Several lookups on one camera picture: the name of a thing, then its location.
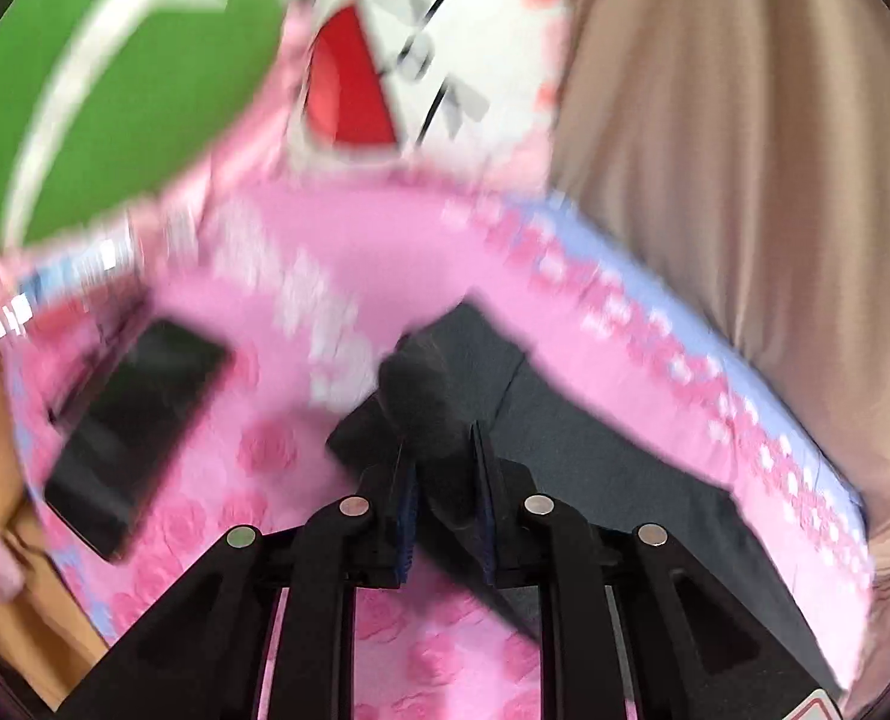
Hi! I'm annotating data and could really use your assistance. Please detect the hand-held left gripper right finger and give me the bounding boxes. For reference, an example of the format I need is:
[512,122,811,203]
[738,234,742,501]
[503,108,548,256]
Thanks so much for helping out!
[469,421,845,720]

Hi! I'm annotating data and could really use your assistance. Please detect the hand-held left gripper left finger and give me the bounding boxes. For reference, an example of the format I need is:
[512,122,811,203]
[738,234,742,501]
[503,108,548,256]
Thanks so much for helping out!
[55,444,423,720]

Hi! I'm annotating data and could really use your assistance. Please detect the dark grey pants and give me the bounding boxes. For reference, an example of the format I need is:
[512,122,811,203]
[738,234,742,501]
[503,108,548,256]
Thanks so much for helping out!
[325,298,845,700]

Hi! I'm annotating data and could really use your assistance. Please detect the pink floral blanket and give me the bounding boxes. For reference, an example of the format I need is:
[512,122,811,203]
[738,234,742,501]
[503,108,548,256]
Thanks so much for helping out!
[0,184,878,720]

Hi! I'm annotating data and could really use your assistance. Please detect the black smartphone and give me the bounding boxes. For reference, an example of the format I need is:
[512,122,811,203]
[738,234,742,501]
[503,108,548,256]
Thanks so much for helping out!
[43,318,237,562]

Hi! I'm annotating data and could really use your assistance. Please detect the white plush with red mouth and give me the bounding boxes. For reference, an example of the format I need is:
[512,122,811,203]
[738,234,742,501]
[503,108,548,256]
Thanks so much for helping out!
[280,0,575,192]

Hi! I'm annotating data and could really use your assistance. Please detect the beige curtain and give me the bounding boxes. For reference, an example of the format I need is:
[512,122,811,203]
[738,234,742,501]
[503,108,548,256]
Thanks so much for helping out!
[542,0,890,720]

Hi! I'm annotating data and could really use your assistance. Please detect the green pillow with white stripe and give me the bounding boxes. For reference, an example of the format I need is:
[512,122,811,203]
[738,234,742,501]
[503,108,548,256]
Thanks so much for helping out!
[0,0,290,250]

